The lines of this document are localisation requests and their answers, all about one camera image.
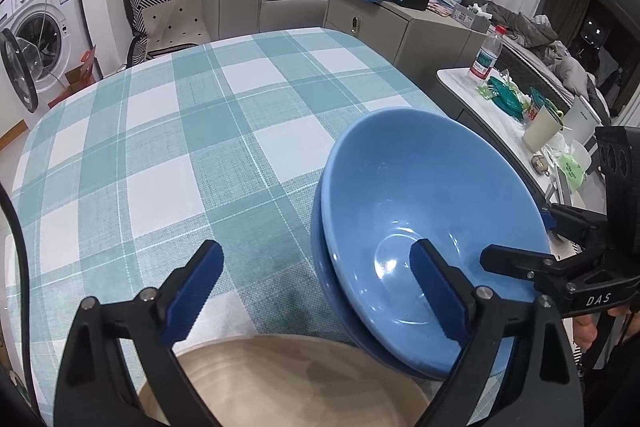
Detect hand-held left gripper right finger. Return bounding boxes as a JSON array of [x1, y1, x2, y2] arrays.
[[409, 238, 585, 427]]

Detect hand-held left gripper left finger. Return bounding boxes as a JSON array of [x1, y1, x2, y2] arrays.
[[55, 239, 224, 427]]

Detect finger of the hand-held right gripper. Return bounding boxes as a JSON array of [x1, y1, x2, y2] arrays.
[[480, 244, 583, 294], [540, 202, 608, 253]]

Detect blue bowl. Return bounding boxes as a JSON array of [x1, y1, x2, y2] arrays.
[[320, 107, 551, 370], [310, 184, 516, 382]]

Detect cream round plate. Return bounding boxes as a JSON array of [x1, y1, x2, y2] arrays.
[[136, 334, 431, 427]]

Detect person's right hand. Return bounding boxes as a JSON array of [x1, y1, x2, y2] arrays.
[[572, 307, 631, 358]]

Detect white kettle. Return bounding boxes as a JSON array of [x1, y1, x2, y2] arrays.
[[565, 94, 603, 142]]

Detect cream cup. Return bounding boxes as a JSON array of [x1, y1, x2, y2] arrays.
[[522, 107, 566, 152]]

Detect teal food container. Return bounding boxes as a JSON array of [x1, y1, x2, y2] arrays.
[[529, 87, 563, 118], [487, 76, 526, 112]]

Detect teal plaid tablecloth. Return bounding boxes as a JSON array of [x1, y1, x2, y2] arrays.
[[5, 28, 506, 427]]

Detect light grey jacket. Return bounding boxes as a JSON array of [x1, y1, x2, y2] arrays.
[[537, 39, 611, 122]]

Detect white coffee table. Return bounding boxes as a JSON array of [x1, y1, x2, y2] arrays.
[[436, 67, 608, 258]]

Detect red capped water bottle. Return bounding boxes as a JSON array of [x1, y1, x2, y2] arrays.
[[467, 24, 505, 80]]

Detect dark grey clothes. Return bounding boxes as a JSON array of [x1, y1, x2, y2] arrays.
[[462, 0, 558, 48]]

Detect tissue box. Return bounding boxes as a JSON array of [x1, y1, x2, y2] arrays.
[[450, 4, 493, 32]]

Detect red cardboard box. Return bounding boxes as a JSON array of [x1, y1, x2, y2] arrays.
[[64, 48, 98, 88]]

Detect grey side cabinet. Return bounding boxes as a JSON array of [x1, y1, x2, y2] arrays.
[[325, 0, 488, 80]]

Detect white washing machine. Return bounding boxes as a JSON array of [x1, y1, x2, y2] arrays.
[[0, 0, 96, 115]]

